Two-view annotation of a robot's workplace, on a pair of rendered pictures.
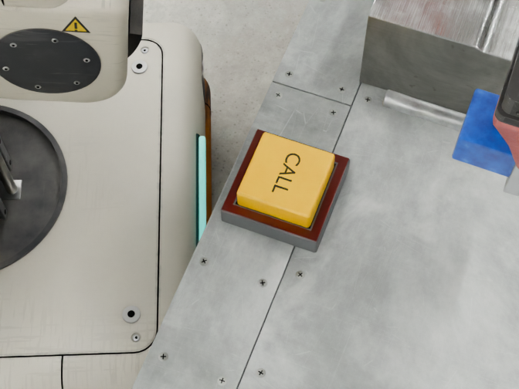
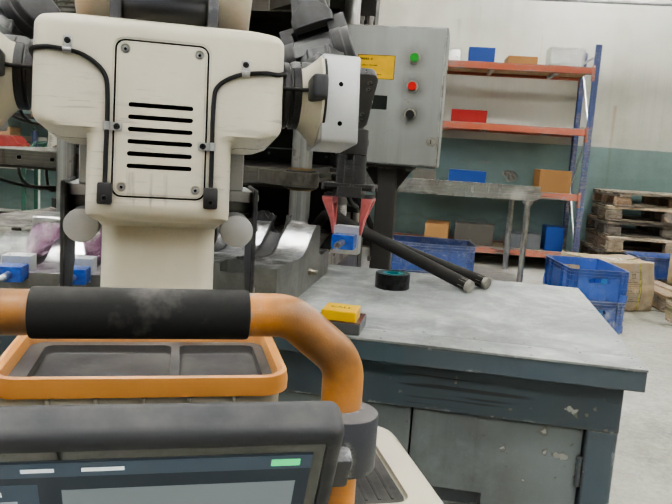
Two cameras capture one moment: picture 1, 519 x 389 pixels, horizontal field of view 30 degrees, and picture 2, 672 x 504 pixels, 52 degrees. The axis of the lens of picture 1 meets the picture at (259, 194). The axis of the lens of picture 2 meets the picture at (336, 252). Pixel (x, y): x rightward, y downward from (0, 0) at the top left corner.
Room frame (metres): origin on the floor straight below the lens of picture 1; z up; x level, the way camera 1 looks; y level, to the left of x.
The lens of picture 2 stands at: (0.63, 1.13, 1.11)
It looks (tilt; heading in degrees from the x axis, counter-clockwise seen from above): 8 degrees down; 258
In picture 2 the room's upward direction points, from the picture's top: 4 degrees clockwise
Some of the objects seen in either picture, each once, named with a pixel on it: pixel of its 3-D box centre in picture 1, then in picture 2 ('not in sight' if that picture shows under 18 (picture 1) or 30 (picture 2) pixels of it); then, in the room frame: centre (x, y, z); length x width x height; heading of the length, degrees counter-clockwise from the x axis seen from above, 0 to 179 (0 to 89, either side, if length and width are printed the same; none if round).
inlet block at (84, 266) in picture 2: not in sight; (74, 276); (0.82, -0.15, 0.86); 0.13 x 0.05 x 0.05; 85
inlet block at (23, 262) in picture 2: not in sight; (10, 273); (0.93, -0.16, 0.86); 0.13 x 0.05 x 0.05; 85
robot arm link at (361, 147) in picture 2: not in sight; (353, 141); (0.32, -0.19, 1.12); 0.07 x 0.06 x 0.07; 74
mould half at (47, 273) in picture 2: not in sight; (76, 251); (0.86, -0.42, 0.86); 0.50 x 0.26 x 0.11; 85
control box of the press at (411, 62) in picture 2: not in sight; (379, 272); (0.04, -0.94, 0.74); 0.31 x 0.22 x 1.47; 158
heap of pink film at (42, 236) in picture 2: not in sight; (79, 231); (0.86, -0.42, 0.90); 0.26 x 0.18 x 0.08; 85
